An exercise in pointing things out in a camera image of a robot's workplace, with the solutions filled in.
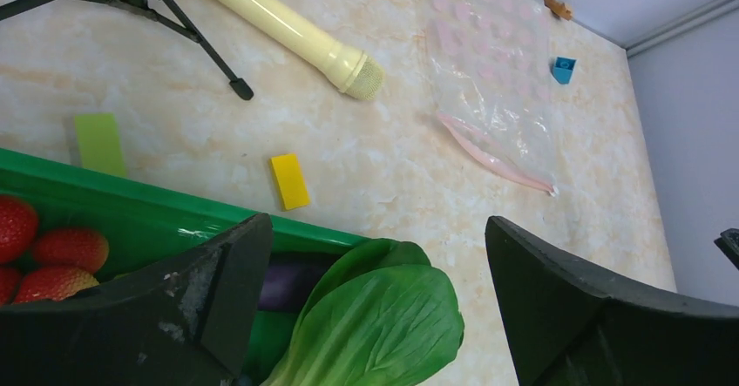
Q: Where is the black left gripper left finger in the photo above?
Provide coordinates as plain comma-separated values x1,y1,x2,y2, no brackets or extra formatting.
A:
1,213,274,385

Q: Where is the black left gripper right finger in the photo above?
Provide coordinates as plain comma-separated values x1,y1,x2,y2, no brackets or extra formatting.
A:
485,216,738,385

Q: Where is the red lychee fruit bunch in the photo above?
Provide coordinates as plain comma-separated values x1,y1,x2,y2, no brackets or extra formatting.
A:
1,194,110,306

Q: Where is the green bok choy vegetable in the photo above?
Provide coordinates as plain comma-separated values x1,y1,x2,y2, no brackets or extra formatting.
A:
264,239,464,385

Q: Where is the clear zip top bag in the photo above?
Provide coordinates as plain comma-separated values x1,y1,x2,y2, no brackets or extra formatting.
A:
418,0,558,196

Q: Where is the green plastic tray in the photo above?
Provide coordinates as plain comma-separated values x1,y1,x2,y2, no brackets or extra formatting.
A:
1,150,361,385

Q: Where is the purple eggplant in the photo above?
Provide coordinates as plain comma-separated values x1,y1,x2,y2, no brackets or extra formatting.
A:
258,253,340,313

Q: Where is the yellow block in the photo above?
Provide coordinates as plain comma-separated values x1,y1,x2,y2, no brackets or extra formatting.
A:
269,153,310,211

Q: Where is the lime green block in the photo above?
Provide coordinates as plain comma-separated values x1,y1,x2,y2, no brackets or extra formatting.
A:
73,112,127,178

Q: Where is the blue toy brick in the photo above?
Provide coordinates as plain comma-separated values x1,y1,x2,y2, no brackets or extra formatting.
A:
550,57,577,85

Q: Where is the cream toy microphone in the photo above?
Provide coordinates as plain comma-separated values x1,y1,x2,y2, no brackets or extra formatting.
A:
218,0,384,101

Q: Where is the brown wooden piece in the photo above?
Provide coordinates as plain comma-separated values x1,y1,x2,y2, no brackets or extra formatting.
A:
543,0,573,21

